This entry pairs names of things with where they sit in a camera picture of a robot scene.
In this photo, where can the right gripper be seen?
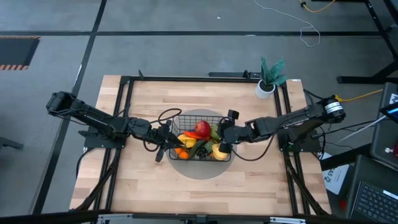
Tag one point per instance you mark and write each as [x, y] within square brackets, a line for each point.
[233, 133]

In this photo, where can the orange carrot with green top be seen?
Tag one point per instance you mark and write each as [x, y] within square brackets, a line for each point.
[191, 135]

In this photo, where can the black grape bunch with leaf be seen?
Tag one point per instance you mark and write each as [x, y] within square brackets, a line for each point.
[203, 152]

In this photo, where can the orange tangerine cluster with leaves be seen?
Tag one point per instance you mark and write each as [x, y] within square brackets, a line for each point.
[184, 154]

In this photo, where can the black front rail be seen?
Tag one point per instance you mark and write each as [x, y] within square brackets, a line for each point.
[46, 216]

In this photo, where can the silver bracket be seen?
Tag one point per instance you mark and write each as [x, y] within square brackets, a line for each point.
[115, 217]
[287, 220]

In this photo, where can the grey case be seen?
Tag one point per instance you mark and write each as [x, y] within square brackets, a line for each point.
[384, 137]

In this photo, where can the black aluminium table frame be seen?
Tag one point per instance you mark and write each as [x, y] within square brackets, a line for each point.
[199, 77]

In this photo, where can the dark green cucumber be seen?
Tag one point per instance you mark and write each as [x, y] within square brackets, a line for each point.
[196, 149]

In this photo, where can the round grey mat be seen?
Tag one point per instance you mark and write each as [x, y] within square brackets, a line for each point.
[202, 171]

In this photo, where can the black hazard-striped floor mat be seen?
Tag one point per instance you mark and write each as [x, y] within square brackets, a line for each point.
[15, 51]

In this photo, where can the red object with white part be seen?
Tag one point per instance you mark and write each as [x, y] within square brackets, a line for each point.
[395, 150]

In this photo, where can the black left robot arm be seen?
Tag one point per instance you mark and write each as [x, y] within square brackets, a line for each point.
[93, 118]

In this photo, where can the black desk leg frame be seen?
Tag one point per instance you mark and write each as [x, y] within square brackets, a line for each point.
[377, 25]

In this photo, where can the small red object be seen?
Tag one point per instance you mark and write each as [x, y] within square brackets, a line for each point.
[342, 204]

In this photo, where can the tablet with lit screen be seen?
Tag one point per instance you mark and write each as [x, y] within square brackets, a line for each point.
[391, 111]

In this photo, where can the black laptop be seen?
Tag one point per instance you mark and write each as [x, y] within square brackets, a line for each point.
[373, 202]

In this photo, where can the yellow bell pepper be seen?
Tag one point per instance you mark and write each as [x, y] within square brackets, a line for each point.
[217, 154]

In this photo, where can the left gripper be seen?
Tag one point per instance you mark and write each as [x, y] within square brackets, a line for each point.
[160, 137]

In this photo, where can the green pear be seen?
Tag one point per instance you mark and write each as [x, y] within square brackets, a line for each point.
[215, 134]

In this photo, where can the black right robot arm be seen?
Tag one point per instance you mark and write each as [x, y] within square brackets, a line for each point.
[295, 121]

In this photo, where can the white paper sheet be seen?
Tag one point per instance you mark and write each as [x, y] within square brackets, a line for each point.
[337, 180]

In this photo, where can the black chair base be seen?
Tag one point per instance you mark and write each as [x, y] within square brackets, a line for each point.
[9, 143]

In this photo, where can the green plant in white pot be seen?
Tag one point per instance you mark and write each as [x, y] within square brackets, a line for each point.
[264, 91]

